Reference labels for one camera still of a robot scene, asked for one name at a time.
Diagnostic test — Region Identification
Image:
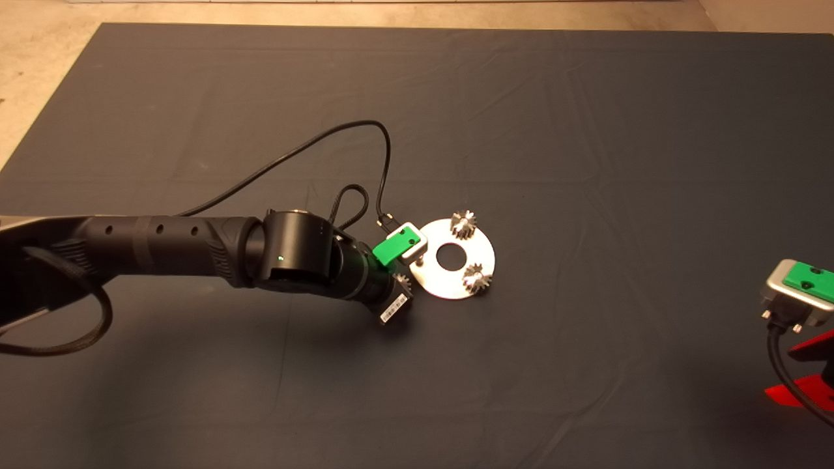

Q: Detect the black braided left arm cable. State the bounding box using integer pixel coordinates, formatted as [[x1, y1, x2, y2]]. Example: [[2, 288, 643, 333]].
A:
[[329, 184, 370, 230]]

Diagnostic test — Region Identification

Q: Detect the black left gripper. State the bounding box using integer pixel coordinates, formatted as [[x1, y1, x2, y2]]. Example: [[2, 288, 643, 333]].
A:
[[339, 242, 415, 326]]

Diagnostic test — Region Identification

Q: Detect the green right camera mount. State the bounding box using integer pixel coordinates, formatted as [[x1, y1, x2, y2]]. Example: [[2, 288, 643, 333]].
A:
[[782, 261, 834, 304]]

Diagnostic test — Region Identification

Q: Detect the smooth black right camera cable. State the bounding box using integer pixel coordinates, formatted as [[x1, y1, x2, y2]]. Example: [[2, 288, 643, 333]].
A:
[[766, 322, 834, 429]]

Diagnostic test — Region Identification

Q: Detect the dark steel planetary gear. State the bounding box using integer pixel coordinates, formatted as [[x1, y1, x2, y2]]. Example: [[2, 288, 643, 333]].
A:
[[463, 263, 494, 294], [450, 210, 478, 240]]

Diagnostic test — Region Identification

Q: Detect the thick black braided harness loop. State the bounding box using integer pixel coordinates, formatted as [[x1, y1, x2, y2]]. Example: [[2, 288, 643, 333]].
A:
[[0, 246, 113, 357]]

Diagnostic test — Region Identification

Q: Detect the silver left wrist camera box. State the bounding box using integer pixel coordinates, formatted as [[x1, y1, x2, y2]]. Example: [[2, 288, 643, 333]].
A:
[[397, 223, 429, 265]]

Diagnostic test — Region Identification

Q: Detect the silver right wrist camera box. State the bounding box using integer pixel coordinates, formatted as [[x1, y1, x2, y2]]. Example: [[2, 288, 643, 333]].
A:
[[759, 259, 834, 333]]

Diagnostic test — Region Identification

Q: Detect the green left camera mount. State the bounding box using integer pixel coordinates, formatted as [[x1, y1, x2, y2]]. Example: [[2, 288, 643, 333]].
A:
[[373, 228, 421, 266]]

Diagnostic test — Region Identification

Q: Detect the round metal carrier plate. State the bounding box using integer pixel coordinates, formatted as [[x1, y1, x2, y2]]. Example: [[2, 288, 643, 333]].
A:
[[412, 218, 496, 300]]

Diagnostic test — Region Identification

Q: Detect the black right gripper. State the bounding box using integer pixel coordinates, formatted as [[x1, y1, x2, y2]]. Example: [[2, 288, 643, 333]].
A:
[[764, 328, 834, 412]]

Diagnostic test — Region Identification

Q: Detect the dark grey table cloth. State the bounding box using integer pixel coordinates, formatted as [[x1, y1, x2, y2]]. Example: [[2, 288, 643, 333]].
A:
[[0, 23, 834, 469]]

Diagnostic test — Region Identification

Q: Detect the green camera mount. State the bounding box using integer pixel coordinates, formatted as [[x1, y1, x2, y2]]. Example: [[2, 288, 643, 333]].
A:
[[782, 261, 834, 304], [373, 228, 421, 266]]

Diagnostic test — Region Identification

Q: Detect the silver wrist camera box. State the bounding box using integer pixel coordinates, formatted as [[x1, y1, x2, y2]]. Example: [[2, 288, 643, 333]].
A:
[[397, 223, 429, 265], [759, 259, 834, 333]]

